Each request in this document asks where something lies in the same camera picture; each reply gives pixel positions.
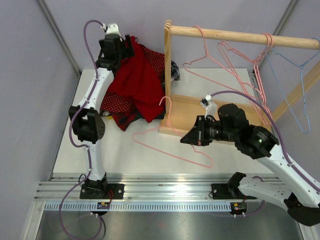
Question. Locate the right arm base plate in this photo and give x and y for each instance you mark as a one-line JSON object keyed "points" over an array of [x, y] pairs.
{"points": [[223, 191]]}

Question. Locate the aluminium mounting rail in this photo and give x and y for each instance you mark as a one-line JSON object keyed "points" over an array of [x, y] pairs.
{"points": [[142, 193]]}

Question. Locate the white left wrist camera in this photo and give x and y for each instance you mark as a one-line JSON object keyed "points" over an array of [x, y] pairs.
{"points": [[111, 28]]}

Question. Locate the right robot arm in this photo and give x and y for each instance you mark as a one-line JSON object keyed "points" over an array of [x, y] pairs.
{"points": [[301, 195]]}

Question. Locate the yellow plastic tray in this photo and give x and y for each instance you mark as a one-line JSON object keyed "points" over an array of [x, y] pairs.
{"points": [[108, 117]]}

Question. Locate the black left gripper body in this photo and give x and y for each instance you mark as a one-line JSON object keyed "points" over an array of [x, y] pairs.
{"points": [[121, 53]]}

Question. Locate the navy white plaid skirt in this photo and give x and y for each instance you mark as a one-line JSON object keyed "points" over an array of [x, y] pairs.
{"points": [[113, 103]]}

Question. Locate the red black plaid skirt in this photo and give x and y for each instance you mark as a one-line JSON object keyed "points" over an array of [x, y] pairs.
{"points": [[124, 119]]}

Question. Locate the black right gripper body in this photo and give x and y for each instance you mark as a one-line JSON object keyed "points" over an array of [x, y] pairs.
{"points": [[212, 131]]}

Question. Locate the red polka dot skirt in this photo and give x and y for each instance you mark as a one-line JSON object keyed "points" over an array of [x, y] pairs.
{"points": [[157, 61]]}

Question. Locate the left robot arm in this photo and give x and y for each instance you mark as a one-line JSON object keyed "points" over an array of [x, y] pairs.
{"points": [[86, 122]]}

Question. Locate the plain red skirt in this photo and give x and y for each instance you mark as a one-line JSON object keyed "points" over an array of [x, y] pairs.
{"points": [[137, 82]]}

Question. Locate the light blue wire hanger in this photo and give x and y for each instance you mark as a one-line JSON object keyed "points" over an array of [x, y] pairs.
{"points": [[298, 92]]}

